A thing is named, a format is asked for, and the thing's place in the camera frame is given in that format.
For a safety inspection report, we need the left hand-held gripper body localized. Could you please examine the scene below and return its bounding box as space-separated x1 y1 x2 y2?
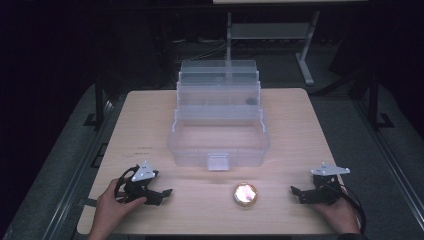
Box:
123 160 160 206

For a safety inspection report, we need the clear plastic tiered storage box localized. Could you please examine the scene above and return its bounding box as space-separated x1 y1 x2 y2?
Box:
167 59 271 172

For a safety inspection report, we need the person's left hand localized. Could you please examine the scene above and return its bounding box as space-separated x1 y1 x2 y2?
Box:
94 178 148 233

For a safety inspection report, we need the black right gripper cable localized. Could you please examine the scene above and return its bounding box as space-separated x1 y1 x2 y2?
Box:
339 184 367 235

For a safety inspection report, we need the bundle of floor cables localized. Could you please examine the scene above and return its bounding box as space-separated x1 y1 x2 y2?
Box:
171 37 228 63

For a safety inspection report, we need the small round gold-rimmed tin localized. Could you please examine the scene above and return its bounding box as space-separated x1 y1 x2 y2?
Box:
232 181 259 208

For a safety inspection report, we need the white metal stand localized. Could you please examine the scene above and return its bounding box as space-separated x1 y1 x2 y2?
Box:
226 10 321 86

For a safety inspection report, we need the person's right hand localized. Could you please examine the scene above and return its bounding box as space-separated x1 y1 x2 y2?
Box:
311 196 361 235

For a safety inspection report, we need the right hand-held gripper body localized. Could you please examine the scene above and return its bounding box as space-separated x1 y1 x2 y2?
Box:
310 162 351 206

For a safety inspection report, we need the metal floor rail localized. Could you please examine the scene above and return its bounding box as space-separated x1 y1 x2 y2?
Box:
352 99 424 232
42 98 116 240

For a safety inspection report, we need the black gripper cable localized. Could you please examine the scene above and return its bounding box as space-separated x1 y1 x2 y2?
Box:
339 184 367 235
113 165 140 204

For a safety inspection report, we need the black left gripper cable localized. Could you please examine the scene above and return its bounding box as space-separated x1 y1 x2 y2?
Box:
113 165 140 204

